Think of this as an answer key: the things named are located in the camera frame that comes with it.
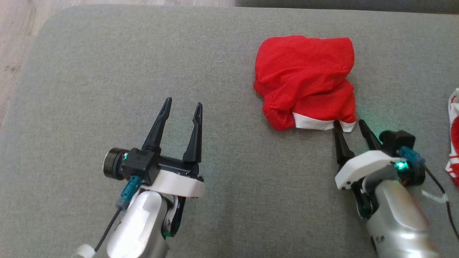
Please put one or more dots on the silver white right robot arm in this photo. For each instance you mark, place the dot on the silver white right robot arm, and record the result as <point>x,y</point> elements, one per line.
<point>398,222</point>

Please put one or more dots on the red mesh shorts white trim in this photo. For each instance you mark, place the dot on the red mesh shorts white trim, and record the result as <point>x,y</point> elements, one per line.
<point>304,71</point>

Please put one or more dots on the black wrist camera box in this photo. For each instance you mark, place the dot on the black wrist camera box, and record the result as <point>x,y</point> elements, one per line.
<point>396,139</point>
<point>141,165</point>

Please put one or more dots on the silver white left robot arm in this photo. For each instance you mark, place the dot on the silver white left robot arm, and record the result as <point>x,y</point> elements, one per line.
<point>140,225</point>

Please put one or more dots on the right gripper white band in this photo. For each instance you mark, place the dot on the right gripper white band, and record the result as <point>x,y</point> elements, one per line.
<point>362,166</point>

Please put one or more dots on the red jersey with black number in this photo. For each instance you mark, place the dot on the red jersey with black number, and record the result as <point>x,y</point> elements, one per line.
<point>454,143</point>

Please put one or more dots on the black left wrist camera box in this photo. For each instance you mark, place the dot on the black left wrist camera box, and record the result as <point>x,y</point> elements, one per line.
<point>141,165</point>

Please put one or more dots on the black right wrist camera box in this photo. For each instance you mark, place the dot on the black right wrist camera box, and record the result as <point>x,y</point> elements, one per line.
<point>396,139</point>

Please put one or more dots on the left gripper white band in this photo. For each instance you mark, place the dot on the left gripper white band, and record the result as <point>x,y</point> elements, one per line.
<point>175,184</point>

